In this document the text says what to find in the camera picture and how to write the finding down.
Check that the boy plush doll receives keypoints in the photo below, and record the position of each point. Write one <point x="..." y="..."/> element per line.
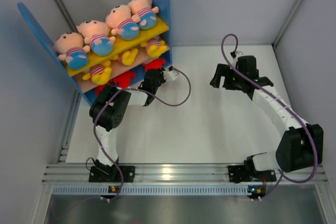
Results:
<point x="72" y="50"/>
<point x="144" y="12"/>
<point x="121" y="23"/>
<point x="96" y="34"/>

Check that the red crab plush toy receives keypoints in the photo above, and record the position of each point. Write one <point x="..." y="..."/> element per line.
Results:
<point x="120" y="81"/>

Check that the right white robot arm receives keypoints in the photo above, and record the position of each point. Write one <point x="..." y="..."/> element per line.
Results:
<point x="301" y="143"/>

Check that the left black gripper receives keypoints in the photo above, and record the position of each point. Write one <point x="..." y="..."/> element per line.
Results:
<point x="160" y="73"/>

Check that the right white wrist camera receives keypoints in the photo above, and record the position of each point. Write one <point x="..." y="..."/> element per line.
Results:
<point x="235" y="55"/>

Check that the yellow striped plush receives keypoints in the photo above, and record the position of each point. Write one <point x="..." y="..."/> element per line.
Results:
<point x="99" y="74"/>
<point x="128" y="57"/>
<point x="154" y="47"/>

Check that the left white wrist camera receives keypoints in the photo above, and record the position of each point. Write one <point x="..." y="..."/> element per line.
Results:
<point x="170" y="74"/>

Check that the blue yellow toy shelf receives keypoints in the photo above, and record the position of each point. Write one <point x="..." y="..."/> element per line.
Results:
<point x="86" y="87"/>

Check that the red shark plush toy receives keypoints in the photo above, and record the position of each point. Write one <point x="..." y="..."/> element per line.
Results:
<point x="154" y="64"/>

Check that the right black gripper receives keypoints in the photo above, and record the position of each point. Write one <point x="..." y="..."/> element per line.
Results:
<point x="223" y="70"/>

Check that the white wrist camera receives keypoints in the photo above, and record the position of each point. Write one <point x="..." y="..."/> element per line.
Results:
<point x="235" y="55"/>
<point x="170" y="74"/>

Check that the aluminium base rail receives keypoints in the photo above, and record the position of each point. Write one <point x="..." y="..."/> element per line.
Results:
<point x="152" y="180"/>

